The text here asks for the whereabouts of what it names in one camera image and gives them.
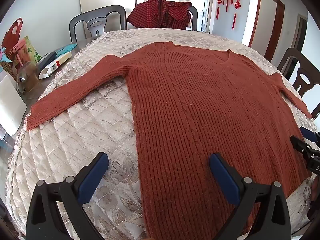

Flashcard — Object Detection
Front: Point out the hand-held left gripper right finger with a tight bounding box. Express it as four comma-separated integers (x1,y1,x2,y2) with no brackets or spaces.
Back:
209,152,292,240

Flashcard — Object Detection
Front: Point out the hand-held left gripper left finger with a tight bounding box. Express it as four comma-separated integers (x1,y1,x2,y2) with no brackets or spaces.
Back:
25,152,109,240

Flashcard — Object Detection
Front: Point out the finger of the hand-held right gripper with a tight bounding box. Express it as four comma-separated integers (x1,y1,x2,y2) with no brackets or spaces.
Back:
299,126,320,145
289,135,320,157

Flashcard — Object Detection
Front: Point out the rust orange knit sweater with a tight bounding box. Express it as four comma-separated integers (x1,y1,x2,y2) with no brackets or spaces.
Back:
26,41,313,240

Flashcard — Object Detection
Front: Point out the beige quilted table cover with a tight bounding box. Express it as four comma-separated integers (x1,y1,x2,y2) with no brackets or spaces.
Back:
6,27,320,240

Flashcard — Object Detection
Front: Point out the dark plastic chair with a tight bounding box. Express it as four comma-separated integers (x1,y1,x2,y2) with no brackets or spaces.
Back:
69,5,128,44
277,47,320,113
187,5,198,31

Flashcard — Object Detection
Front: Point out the dark doorway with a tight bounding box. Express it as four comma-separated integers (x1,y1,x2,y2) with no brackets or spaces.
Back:
291,14,308,55

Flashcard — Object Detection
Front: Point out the brown framed door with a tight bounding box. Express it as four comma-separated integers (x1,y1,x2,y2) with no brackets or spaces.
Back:
248,0,286,62

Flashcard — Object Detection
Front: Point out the glass jar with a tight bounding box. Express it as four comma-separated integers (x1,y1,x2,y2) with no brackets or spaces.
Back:
16,64,41,96

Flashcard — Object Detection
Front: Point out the white box with red label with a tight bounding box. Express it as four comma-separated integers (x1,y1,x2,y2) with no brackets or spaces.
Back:
39,54,73,80

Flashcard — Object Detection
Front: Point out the dark blue case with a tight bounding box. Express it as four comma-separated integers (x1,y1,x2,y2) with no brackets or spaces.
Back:
37,51,58,69

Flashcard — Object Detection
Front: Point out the teal mat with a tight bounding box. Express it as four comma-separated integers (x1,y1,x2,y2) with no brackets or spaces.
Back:
51,44,78,58

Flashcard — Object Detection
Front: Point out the red paper bag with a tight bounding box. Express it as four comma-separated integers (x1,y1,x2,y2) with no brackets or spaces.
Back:
1,17,23,55

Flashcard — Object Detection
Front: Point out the glass balcony door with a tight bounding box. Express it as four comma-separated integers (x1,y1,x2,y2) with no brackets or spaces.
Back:
199,0,215,33

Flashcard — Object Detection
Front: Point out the red plaid shirt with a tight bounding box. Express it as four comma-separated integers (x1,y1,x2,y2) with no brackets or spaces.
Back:
127,0,193,29

